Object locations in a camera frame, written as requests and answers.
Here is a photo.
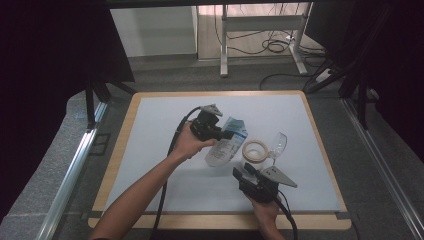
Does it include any metal floor rail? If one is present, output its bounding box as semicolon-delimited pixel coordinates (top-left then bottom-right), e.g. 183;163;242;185
34;101;110;240
341;98;424;240

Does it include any white table mat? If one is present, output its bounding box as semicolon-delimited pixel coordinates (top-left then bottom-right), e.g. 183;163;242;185
104;94;344;214

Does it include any white power strip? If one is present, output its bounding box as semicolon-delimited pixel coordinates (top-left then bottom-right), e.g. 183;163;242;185
314;68;333;84

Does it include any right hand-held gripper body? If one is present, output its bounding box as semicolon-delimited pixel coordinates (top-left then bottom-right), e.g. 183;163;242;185
238;165;298;204

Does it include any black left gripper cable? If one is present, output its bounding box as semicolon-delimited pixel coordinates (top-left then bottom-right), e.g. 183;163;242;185
151;105;203;240

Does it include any black floor hatch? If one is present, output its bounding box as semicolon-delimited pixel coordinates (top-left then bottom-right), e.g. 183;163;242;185
88;132;112;157

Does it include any person's left hand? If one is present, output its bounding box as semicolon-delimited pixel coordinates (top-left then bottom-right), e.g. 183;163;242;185
171;121;218;161

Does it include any black stand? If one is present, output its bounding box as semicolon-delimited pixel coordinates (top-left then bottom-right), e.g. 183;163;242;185
302;49;372;132
84;71;137;131

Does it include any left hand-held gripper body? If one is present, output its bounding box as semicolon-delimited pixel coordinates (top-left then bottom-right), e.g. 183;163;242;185
189;104;224;142

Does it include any white cabinet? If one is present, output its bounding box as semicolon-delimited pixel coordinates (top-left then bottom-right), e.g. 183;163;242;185
109;5;198;58

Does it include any wooden table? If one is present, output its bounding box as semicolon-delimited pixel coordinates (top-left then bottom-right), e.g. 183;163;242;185
87;89;353;232

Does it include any person's right hand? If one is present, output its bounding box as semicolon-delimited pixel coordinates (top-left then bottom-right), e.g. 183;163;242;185
248;195;283;231

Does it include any white desk frame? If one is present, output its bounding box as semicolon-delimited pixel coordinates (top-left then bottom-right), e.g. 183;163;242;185
219;3;310;78

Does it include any black cable bundle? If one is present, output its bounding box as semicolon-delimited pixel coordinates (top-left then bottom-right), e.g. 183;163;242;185
213;3;326;58

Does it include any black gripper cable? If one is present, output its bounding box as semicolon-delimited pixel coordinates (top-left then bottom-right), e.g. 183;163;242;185
151;105;203;240
263;186;300;240

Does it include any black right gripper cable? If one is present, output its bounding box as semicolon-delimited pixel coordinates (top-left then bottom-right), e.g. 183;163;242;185
263;186;300;240

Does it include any dark curtain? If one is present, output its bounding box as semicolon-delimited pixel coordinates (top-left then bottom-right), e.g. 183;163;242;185
304;0;424;165
0;0;136;221

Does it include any clear pitcher with beige rim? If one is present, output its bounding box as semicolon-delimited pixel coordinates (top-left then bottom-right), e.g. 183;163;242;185
240;132;289;172

